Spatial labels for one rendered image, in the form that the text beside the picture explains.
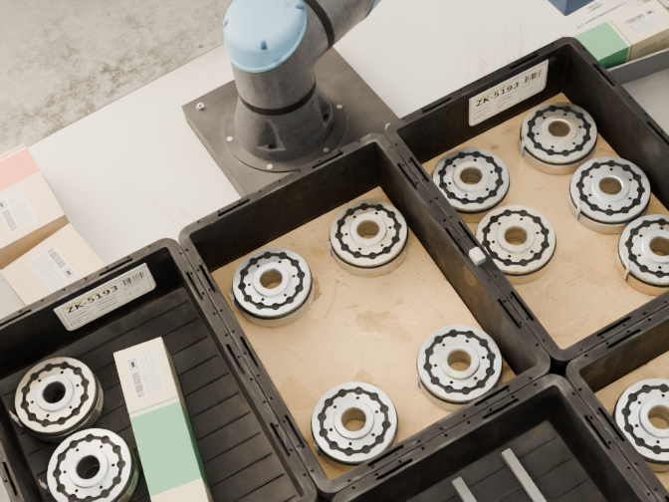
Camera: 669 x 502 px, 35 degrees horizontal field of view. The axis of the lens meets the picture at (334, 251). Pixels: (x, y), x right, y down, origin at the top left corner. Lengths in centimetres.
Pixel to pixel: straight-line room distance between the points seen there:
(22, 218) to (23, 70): 132
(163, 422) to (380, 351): 28
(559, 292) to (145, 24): 178
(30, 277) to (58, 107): 128
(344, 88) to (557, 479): 72
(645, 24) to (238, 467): 94
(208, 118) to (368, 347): 52
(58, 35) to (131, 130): 123
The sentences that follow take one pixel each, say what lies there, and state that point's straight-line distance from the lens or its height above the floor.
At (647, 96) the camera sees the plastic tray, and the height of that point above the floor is 70.
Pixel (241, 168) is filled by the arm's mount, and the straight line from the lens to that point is 161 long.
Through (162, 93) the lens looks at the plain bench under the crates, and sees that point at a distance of 180.
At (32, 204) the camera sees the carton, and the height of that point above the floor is 77.
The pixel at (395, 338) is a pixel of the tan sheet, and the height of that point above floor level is 83.
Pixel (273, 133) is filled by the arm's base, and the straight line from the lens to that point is 158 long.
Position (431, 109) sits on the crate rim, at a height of 92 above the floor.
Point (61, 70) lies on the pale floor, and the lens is 288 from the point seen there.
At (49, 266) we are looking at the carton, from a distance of 157.
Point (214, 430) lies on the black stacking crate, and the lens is 133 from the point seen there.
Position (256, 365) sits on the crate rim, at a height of 92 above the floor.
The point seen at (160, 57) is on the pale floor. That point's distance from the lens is 283.
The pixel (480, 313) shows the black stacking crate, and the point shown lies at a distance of 134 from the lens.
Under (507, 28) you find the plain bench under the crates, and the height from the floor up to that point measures 70.
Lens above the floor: 204
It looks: 58 degrees down
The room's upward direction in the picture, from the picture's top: 11 degrees counter-clockwise
